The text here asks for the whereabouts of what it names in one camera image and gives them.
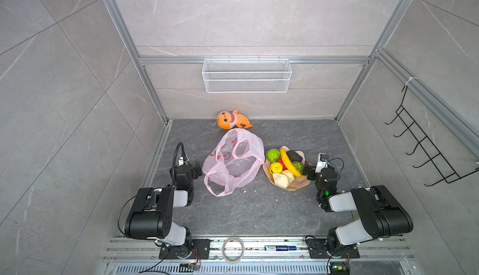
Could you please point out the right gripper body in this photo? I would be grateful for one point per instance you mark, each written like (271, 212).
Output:
(313, 176)

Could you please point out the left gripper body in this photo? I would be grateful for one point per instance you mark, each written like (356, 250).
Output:
(195, 172)

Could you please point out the pale round fruit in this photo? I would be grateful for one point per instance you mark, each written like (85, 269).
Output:
(289, 176)
(280, 180)

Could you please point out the banana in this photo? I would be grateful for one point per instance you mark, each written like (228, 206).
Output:
(288, 163)

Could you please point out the dark avocado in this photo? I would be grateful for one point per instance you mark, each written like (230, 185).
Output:
(294, 156)

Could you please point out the red fruit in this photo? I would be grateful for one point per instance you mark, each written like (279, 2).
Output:
(282, 163)

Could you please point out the yellow bell pepper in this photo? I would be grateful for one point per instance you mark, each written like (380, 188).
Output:
(275, 168)

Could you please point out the pink plastic bag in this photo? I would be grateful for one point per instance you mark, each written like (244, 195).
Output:
(234, 162)

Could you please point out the green round guava fruit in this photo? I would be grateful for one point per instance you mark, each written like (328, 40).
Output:
(273, 155)

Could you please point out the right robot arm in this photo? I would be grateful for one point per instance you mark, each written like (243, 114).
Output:
(380, 214)

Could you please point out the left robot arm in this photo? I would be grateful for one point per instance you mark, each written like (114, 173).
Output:
(151, 214)

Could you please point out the orange fish plush toy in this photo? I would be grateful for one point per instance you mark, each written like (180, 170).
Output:
(229, 120)

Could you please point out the roll of clear tape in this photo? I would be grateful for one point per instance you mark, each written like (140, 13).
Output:
(233, 250)

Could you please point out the blue marker pen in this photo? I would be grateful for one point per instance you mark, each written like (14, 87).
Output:
(277, 248)

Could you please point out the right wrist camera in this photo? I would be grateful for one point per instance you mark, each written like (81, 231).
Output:
(323, 160)

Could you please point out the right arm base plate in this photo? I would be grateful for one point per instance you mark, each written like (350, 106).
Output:
(322, 248)

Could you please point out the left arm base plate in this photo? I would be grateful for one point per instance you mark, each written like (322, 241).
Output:
(190, 250)

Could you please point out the white wire mesh basket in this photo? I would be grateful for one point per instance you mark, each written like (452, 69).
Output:
(222, 76)

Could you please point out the black wire hook rack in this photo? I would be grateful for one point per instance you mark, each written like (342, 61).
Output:
(433, 156)

